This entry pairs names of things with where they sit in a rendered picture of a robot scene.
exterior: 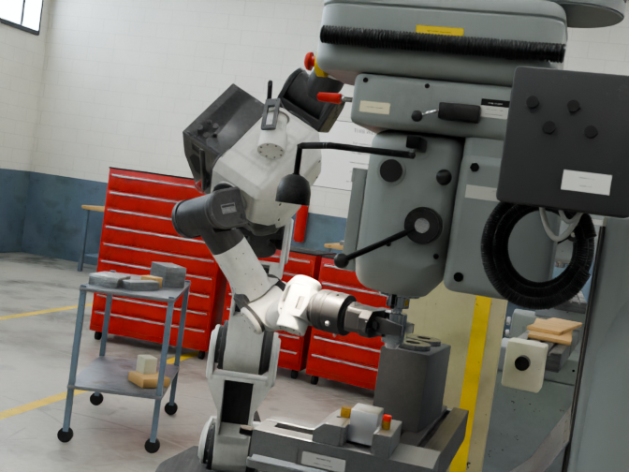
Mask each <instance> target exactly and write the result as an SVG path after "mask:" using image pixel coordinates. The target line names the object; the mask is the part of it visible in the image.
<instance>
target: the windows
mask: <svg viewBox="0 0 629 472"><path fill-rule="evenodd" d="M43 1H44V0H0V23H3V24H6V25H9V26H12V27H14V28H17V29H20V30H23V31H25V32H28V33H30V34H33V35H36V36H39V32H40V25H41V17H42V8H43Z"/></svg>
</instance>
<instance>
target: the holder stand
mask: <svg viewBox="0 0 629 472"><path fill-rule="evenodd" d="M450 349H451V345H447V344H442V343H441V340H440V339H437V338H434V337H430V336H426V335H420V334H406V337H404V342H403V345H399V346H398V348H397V349H389V348H386V346H385V345H383V346H381V352H380V359H379V365H378V371H377V378H376V384H375V391H374V398H373V406H377V407H382V408H384V413H383V416H384V415H385V414H387V415H390V416H392V418H391V419H392V420H399V421H402V429H403V430H406V431H410V432H414V433H418V432H419V431H421V430H422V429H423V428H425V427H426V426H427V425H429V424H430V423H431V422H433V421H434V420H435V419H437V418H438V417H439V416H441V411H442V405H443V399H444V392H445V385H446V374H447V367H448V362H449V355H450Z"/></svg>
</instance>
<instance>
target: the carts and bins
mask: <svg viewBox="0 0 629 472"><path fill-rule="evenodd" d="M185 275H186V268H184V267H182V266H179V265H176V264H173V263H167V262H154V261H152V266H151V272H150V275H135V274H129V273H117V272H116V271H113V270H110V271H109V272H105V271H104V272H99V273H90V275H89V282H88V283H86V284H84V285H83V284H81V285H80V288H79V291H80V296H79V304H78V312H77V319H76V327H75V334H74V342H73V349H72V357H71V364H70V372H69V380H68V384H67V386H66V388H67V395H66V409H65V415H64V423H63V427H62V428H61V429H60V430H59V431H58V433H57V437H58V439H59V440H60V441H61V442H64V443H65V442H68V441H70V440H71V438H72V437H73V435H74V434H73V430H72V429H71V428H70V421H71V413H72V406H73V398H74V390H81V391H94V393H93V394H92V395H91V396H90V402H91V404H93V405H94V406H98V405H100V404H101V403H102V402H103V399H104V397H103V394H102V393H101V392H103V393H110V394H117V395H124V396H132V397H139V398H147V399H155V402H154V415H153V423H152V431H151V437H150V438H148V439H147V440H146V442H145V445H144V447H145V449H146V451H148V452H150V453H155V452H157V451H158V450H159V448H160V442H159V440H158V439H157V438H156V437H157V429H158V422H159V415H160V407H161V401H162V399H163V397H164V395H165V394H166V392H167V390H168V387H169V386H170V384H171V390H170V397H169V402H167V403H166V405H165V412H166V413H167V414H169V415H173V414H175V413H176V412H177V409H178V406H177V404H176V403H175V394H176V388H177V380H178V374H179V369H180V358H181V352H182V344H183V331H184V324H185V317H186V309H187V303H188V295H189V288H190V286H191V282H190V280H185ZM87 291H89V292H95V293H103V294H107V299H106V307H105V315H104V322H103V330H102V337H101V344H100V351H99V356H98V357H97V358H95V359H94V360H93V361H92V362H91V363H90V364H89V365H88V366H87V367H86V368H85V369H83V370H82V371H81V372H80V373H79V374H78V375H77V368H78V360H79V353H80V339H81V331H82V323H83V316H84V308H85V301H86V293H87ZM112 295H117V296H125V297H131V298H139V299H145V300H153V301H160V302H167V303H168V309H167V315H166V323H165V330H164V337H163V345H162V352H161V359H160V362H157V358H156V357H154V356H152V355H138V359H137V360H135V359H128V358H120V357H112V356H106V355H105V353H106V346H107V339H108V331H109V324H110V309H111V302H112ZM182 295H183V304H182V311H181V318H180V325H179V332H178V339H177V346H176V354H175V361H174V364H170V363H167V357H168V344H169V337H170V330H171V322H172V315H173V308H174V303H175V302H176V301H177V300H178V299H179V298H180V297H181V296H182Z"/></svg>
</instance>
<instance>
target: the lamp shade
mask: <svg viewBox="0 0 629 472"><path fill-rule="evenodd" d="M310 199H311V188H310V183H309V181H308V180H307V179H306V178H305V177H304V176H301V175H300V174H296V173H292V174H287V175H286V176H285V177H283V178H282V179H281V181H280V183H279V185H278V187H277V191H276V198H275V201H279V202H284V203H291V204H298V205H306V206H310Z"/></svg>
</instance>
